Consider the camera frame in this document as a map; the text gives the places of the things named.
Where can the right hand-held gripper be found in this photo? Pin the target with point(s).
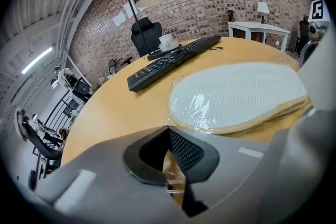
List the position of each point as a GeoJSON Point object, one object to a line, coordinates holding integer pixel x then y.
{"type": "Point", "coordinates": [317, 30]}

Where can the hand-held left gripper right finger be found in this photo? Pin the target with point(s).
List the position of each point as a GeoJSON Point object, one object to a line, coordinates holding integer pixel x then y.
{"type": "Point", "coordinates": [231, 165]}

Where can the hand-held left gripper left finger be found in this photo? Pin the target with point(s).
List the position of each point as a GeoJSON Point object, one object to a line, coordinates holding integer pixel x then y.
{"type": "Point", "coordinates": [105, 178]}

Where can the clear plastic bag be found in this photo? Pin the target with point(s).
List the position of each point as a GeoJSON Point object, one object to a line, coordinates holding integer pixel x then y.
{"type": "Point", "coordinates": [202, 102]}

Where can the cream white insole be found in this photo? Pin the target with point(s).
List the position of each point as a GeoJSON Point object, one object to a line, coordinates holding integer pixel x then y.
{"type": "Point", "coordinates": [236, 91]}

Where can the black metal railing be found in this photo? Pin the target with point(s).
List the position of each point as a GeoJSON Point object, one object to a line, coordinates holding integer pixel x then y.
{"type": "Point", "coordinates": [63, 112]}

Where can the white side table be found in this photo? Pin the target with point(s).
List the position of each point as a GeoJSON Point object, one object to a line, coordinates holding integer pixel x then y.
{"type": "Point", "coordinates": [257, 25]}

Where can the white shade table lamp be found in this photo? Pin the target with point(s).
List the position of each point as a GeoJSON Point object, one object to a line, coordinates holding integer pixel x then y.
{"type": "Point", "coordinates": [262, 8]}

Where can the dark figurine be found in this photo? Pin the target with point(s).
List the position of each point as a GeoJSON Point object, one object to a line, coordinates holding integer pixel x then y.
{"type": "Point", "coordinates": [230, 15]}

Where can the black keyboard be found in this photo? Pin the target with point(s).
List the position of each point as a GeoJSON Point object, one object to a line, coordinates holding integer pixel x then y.
{"type": "Point", "coordinates": [162, 65]}

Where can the ceiling light panel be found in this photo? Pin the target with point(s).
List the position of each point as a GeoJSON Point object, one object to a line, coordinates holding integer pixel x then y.
{"type": "Point", "coordinates": [36, 60]}

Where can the white cup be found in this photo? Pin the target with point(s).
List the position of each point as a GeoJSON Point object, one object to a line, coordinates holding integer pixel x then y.
{"type": "Point", "coordinates": [165, 38]}

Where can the black high-back office chair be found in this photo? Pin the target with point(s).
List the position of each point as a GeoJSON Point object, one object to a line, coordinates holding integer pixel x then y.
{"type": "Point", "coordinates": [147, 34]}

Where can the white paper sheet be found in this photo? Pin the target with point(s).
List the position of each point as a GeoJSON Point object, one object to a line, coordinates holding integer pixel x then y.
{"type": "Point", "coordinates": [118, 19]}
{"type": "Point", "coordinates": [128, 9]}

